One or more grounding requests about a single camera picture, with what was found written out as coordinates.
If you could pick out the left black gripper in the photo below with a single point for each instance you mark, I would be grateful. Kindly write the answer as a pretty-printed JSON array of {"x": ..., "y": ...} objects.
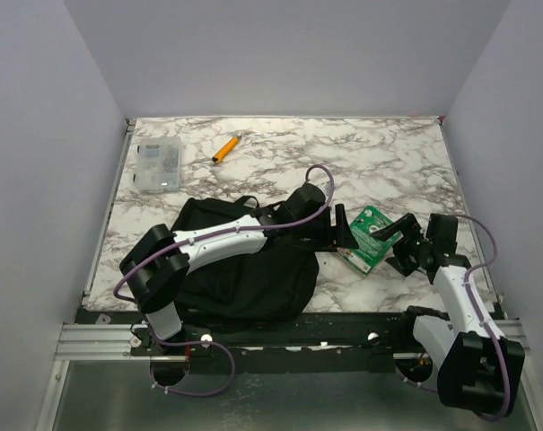
[{"x": 337, "y": 236}]

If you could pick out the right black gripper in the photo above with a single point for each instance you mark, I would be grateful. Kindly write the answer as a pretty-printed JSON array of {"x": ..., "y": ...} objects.
[{"x": 410, "y": 229}]

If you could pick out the dark green book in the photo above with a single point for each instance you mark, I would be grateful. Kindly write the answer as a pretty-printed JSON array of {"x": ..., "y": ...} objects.
[{"x": 370, "y": 251}]

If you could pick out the black student backpack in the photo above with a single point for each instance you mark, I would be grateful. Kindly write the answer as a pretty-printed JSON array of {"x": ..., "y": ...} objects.
[{"x": 273, "y": 284}]

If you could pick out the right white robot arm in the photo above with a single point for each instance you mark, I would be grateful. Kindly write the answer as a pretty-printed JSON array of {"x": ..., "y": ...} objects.
[{"x": 478, "y": 367}]

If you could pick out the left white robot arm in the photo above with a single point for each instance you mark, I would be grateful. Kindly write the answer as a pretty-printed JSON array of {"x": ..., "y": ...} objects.
[{"x": 208, "y": 230}]

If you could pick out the orange utility knife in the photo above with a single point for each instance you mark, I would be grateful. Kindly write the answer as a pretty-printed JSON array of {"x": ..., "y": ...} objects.
[{"x": 222, "y": 152}]

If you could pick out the clear plastic organizer box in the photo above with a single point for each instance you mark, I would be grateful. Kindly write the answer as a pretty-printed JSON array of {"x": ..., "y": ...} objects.
[{"x": 158, "y": 165}]

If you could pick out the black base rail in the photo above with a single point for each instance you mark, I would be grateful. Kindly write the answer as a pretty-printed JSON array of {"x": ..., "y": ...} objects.
[{"x": 381, "y": 343}]

